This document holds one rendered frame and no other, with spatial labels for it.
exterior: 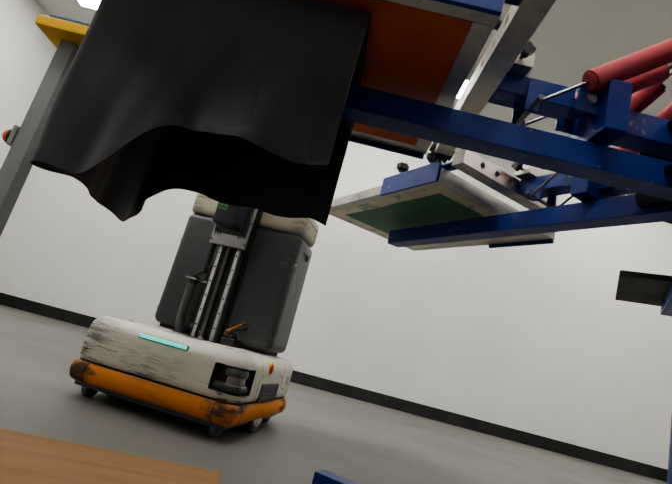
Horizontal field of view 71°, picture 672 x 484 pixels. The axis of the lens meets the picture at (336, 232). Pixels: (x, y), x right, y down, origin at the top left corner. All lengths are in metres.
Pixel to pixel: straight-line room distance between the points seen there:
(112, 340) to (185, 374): 0.30
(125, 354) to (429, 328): 3.55
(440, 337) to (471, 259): 0.87
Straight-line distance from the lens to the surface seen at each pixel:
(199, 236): 2.12
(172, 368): 1.70
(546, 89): 1.18
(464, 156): 1.49
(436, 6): 0.90
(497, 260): 5.17
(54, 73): 1.40
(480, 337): 5.01
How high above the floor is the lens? 0.35
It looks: 14 degrees up
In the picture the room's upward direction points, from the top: 15 degrees clockwise
